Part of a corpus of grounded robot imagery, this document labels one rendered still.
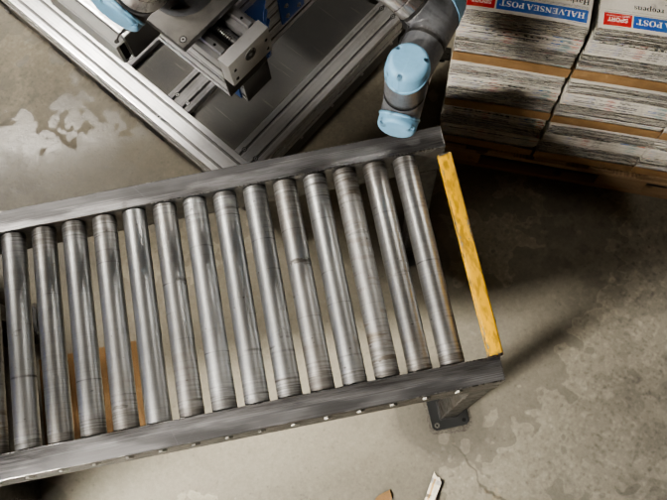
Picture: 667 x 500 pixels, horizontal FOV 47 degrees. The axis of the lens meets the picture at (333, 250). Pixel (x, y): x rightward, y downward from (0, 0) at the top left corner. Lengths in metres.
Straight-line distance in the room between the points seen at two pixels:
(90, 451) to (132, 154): 1.29
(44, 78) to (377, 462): 1.69
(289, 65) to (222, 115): 0.26
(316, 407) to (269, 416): 0.09
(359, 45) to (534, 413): 1.22
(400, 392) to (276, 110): 1.12
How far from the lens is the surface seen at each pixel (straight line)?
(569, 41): 1.85
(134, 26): 1.64
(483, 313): 1.52
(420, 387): 1.50
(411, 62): 1.33
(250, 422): 1.51
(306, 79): 2.38
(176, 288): 1.59
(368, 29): 2.46
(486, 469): 2.32
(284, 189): 1.61
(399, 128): 1.43
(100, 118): 2.72
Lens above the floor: 2.29
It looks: 73 degrees down
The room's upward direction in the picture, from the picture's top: 8 degrees counter-clockwise
